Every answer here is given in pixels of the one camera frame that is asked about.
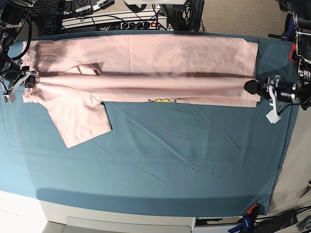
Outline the teal table cloth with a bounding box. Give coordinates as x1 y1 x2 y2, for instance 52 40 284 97
0 33 298 217

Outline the orange black clamp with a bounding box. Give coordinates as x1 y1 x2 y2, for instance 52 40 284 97
246 203 261 215
289 44 297 63

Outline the orange black clamp bottom right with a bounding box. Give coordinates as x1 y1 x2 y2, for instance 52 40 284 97
246 203 261 215

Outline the blue black clamp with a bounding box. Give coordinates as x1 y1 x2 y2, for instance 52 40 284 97
268 14 295 42
228 215 257 233

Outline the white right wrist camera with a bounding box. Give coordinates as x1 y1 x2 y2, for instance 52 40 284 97
2 93 16 104

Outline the white power strip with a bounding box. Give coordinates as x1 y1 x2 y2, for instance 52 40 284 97
61 10 168 31

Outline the orange black clamp top right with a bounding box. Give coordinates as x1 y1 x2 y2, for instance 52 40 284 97
289 44 297 63

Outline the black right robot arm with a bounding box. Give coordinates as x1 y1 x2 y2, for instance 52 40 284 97
0 0 36 94

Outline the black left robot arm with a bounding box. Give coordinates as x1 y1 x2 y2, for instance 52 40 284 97
244 0 311 114

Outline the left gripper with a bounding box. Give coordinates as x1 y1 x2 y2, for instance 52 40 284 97
244 75 311 111

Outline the pink T-shirt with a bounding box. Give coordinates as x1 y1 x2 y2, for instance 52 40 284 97
22 34 260 148

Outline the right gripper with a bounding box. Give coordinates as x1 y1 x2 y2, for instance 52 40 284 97
0 60 36 90

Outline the blue black clamp top right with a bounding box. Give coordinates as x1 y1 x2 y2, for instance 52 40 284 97
268 14 295 42

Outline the blue black clamp bottom right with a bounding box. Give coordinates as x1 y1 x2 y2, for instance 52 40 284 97
228 215 257 233

